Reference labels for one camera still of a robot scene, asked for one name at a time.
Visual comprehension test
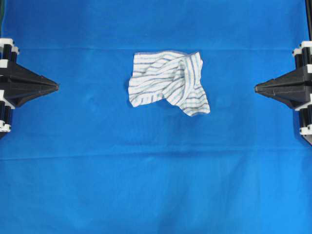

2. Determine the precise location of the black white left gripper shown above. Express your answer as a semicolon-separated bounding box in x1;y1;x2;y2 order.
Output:
0;38;59;132

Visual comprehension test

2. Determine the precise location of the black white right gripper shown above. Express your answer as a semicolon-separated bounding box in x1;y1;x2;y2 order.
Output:
254;40;312;135

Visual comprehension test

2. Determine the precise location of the white blue striped towel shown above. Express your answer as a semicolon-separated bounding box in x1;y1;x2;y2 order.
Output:
128;51;210;117

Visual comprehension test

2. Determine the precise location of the blue table cloth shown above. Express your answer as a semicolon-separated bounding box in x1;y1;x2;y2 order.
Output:
0;0;312;234

